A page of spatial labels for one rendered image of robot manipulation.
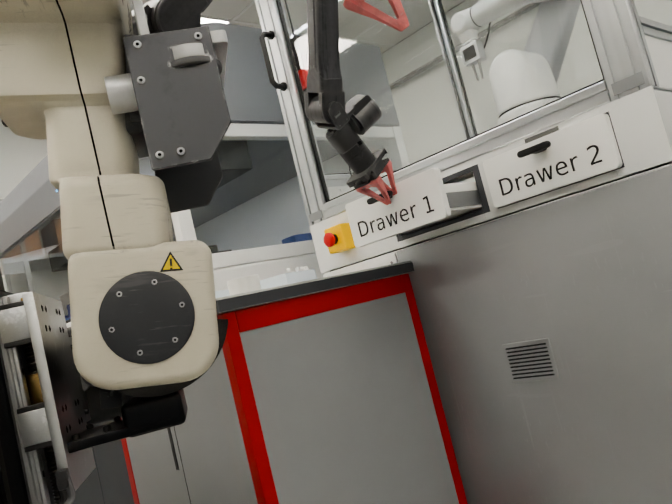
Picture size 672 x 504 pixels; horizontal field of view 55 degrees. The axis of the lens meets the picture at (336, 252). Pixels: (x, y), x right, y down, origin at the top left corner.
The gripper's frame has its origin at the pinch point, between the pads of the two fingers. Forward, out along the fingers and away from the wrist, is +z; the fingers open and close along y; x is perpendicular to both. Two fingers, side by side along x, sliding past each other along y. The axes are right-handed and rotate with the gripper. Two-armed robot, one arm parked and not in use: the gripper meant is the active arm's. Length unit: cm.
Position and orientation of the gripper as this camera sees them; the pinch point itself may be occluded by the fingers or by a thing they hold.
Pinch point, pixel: (389, 196)
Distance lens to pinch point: 146.0
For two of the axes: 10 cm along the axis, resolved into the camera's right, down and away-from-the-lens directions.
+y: 4.4, -6.7, 6.0
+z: 6.2, 7.1, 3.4
